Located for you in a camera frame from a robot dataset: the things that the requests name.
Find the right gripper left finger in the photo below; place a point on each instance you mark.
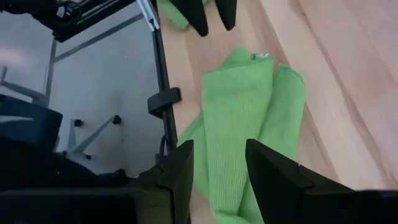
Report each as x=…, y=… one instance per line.
x=93, y=207

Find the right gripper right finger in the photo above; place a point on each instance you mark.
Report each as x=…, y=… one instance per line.
x=311, y=207

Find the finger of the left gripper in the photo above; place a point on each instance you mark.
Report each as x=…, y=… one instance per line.
x=192, y=14
x=228, y=12

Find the green microfiber towel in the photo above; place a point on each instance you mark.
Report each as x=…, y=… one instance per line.
x=175, y=14
x=236, y=124

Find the grey chair base with casters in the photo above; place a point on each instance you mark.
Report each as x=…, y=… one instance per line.
x=90, y=137

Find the black chair seat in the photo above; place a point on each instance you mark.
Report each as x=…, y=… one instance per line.
x=28, y=121

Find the black metal table frame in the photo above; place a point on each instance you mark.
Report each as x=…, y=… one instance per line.
x=163, y=77

